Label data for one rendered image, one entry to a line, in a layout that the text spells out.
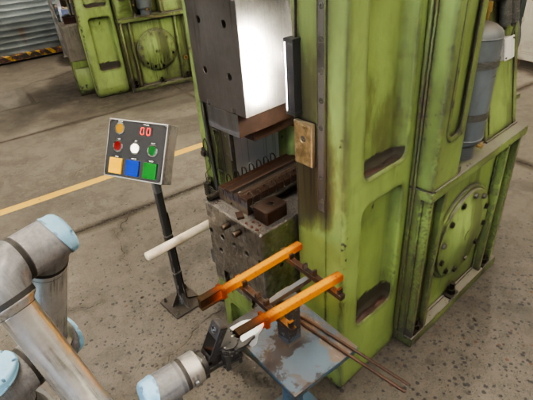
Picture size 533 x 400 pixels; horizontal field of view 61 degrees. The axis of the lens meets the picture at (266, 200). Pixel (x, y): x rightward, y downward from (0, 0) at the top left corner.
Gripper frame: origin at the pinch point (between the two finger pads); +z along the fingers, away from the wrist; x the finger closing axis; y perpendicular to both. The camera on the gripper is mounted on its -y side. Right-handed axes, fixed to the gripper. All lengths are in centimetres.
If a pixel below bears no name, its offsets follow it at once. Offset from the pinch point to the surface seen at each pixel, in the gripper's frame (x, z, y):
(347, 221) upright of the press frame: -17, 54, -1
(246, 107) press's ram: -52, 36, -41
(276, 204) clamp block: -47, 44, 1
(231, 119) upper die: -61, 35, -34
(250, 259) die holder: -49, 30, 25
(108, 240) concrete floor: -214, 10, 101
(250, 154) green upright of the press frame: -84, 58, -2
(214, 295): -22.3, -1.8, 5.0
